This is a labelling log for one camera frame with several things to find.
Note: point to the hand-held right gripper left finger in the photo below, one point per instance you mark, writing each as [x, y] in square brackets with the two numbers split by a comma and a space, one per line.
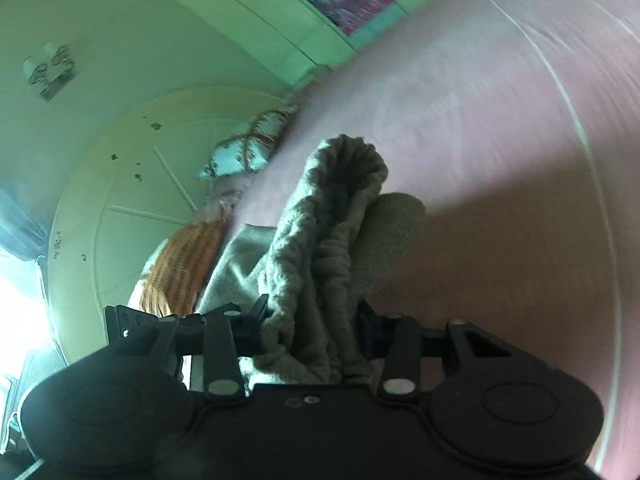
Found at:
[252, 332]

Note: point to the white wardrobe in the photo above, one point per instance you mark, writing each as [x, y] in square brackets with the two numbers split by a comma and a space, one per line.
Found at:
[280, 15]

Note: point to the orange striped pillow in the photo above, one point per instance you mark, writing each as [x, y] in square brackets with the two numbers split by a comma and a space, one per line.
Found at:
[182, 265]

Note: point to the pink pillow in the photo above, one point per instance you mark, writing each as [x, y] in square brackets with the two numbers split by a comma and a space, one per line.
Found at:
[227, 195]

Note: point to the pink checked blanket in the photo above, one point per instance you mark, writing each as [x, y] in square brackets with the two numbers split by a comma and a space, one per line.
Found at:
[500, 160]

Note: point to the grey-green pants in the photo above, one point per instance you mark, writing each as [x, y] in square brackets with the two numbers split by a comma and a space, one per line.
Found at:
[320, 240]

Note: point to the cream headboard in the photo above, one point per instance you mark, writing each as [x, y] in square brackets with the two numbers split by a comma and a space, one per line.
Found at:
[125, 170]

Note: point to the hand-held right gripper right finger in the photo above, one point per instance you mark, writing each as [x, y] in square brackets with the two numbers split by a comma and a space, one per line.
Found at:
[371, 337]

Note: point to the white patterned pillow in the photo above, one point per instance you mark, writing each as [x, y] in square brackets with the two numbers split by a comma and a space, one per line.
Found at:
[240, 152]

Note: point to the blue curtain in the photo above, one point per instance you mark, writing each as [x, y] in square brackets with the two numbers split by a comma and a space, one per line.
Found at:
[20, 220]

